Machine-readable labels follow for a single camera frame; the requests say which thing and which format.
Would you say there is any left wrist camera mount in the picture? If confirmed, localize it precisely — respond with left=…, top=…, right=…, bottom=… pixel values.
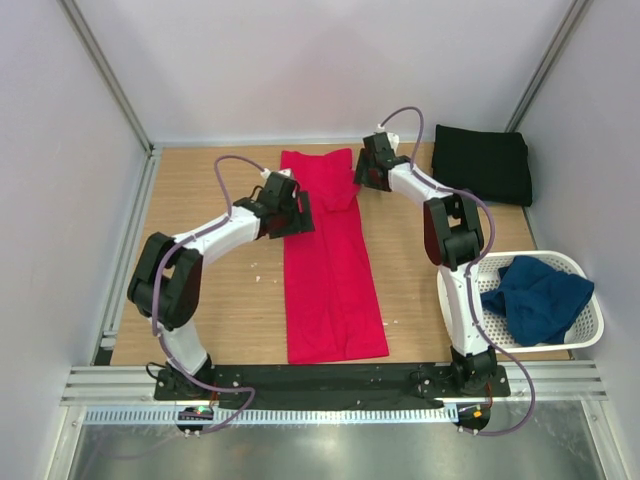
left=260, top=168, right=292, bottom=179

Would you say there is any aluminium front rail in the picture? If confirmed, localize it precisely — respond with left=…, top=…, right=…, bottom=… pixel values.
left=61, top=360, right=608, bottom=405

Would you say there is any white slotted cable duct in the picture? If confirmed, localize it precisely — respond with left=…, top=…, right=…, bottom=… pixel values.
left=84, top=404, right=458, bottom=427

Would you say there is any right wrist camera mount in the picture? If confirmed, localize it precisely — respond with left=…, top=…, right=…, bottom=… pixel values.
left=375, top=124, right=400, bottom=152

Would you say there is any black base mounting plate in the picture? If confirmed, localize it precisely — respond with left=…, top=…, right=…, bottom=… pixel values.
left=154, top=363, right=511, bottom=408

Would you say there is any left aluminium corner post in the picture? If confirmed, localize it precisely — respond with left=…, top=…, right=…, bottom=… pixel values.
left=58, top=0, right=153, bottom=156

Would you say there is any red t shirt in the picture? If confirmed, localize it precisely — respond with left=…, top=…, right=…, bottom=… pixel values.
left=281, top=148, right=389, bottom=365

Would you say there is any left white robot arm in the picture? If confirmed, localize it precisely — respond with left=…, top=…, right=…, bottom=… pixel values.
left=127, top=168, right=314, bottom=400

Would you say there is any aluminium corner post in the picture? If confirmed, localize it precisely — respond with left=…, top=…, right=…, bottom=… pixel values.
left=504, top=0, right=593, bottom=133
left=58, top=0, right=153, bottom=156

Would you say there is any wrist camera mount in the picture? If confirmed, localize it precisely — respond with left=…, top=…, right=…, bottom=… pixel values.
left=375, top=124, right=400, bottom=152
left=260, top=168, right=292, bottom=179

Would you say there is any folded black t shirt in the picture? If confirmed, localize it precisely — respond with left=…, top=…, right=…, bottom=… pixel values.
left=432, top=124, right=533, bottom=207

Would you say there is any white plastic laundry basket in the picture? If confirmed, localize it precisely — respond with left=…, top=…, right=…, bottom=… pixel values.
left=436, top=249, right=605, bottom=356

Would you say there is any right aluminium corner post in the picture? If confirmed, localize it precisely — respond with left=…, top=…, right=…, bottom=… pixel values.
left=504, top=0, right=593, bottom=133

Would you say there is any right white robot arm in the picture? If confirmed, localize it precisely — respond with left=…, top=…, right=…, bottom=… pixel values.
left=354, top=132, right=497, bottom=396

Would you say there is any blue t shirt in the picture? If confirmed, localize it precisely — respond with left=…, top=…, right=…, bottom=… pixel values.
left=481, top=255, right=595, bottom=347

